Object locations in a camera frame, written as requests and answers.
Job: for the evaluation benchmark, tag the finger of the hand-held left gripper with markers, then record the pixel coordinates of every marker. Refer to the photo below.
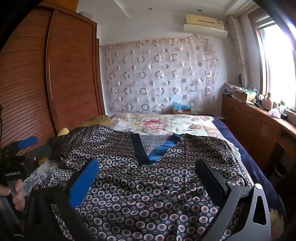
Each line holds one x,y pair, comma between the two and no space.
27,142
42,151

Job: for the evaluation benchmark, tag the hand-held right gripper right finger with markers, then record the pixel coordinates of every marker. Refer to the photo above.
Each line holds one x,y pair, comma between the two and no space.
211,183

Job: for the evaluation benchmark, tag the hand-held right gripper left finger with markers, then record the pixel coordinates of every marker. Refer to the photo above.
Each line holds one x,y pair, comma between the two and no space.
84,183

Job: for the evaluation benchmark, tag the navy circle-print pajama top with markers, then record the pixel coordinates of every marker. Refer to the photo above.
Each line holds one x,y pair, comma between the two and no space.
138,185

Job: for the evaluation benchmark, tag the person's left hand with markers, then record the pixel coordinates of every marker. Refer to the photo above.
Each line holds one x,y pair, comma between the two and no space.
19,197

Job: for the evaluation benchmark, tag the navy blanket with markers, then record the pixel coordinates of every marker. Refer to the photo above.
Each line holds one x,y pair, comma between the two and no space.
249,157

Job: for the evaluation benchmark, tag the golden patterned pillow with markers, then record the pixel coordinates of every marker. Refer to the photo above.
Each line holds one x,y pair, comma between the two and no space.
97,120

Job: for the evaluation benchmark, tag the wooden side cabinet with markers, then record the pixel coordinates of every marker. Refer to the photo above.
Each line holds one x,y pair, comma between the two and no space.
249,122

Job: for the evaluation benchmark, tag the wooden slatted wardrobe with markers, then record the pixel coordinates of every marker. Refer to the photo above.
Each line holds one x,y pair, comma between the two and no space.
69,69

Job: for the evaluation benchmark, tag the cardboard box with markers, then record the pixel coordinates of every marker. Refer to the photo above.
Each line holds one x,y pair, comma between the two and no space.
242,95

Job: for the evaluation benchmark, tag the lavender cloth bundle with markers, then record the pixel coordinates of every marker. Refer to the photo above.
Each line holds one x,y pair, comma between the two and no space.
274,114

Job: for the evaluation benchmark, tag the stack of magazines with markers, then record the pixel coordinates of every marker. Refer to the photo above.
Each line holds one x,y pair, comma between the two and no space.
231,89

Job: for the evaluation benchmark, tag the pink vase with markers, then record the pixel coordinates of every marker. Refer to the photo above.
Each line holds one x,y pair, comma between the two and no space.
267,103

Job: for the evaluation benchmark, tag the dark box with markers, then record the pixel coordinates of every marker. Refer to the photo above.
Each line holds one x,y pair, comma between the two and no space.
289,117

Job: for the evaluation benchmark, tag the bottle with green cap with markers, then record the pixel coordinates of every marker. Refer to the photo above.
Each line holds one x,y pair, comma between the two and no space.
281,107

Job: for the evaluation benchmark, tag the sheer circle-print curtain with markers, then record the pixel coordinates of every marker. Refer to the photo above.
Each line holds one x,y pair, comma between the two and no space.
150,76

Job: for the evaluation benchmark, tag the pale window drape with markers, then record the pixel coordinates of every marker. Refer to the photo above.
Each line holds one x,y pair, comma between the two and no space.
238,46

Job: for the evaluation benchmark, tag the window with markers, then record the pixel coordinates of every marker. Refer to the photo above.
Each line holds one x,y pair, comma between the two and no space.
277,58

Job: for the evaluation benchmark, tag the wall air conditioner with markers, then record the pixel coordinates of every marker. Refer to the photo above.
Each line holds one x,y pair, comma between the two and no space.
203,27

